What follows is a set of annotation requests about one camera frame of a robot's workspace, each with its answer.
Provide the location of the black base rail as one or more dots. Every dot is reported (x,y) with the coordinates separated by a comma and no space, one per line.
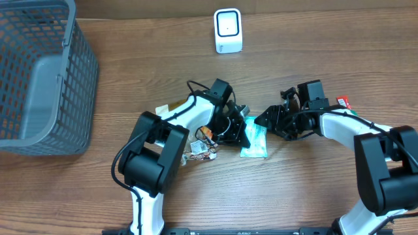
(301,231)

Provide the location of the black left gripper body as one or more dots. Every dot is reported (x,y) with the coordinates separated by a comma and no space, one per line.
(235,127)

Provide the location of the green lid jar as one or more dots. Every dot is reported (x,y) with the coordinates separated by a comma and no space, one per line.
(354,112)

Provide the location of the red snack bar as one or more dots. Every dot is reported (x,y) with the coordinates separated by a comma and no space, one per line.
(344,101)

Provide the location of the white snack wrapper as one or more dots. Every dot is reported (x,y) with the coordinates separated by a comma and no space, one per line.
(198,147)

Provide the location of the grey plastic mesh basket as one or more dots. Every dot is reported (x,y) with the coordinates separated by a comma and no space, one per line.
(49,77)

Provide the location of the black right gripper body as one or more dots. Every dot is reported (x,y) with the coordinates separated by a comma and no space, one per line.
(281,116)

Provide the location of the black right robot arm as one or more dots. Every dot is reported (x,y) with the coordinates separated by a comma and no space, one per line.
(385,157)

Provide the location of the white barcode scanner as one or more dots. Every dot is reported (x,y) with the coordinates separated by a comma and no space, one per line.
(228,31)

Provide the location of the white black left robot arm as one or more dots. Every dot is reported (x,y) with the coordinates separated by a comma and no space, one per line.
(148,163)

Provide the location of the orange white snack packet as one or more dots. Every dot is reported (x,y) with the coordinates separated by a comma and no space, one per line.
(207,132)

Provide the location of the teal tissue packet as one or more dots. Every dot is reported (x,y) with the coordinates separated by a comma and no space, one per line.
(256,135)

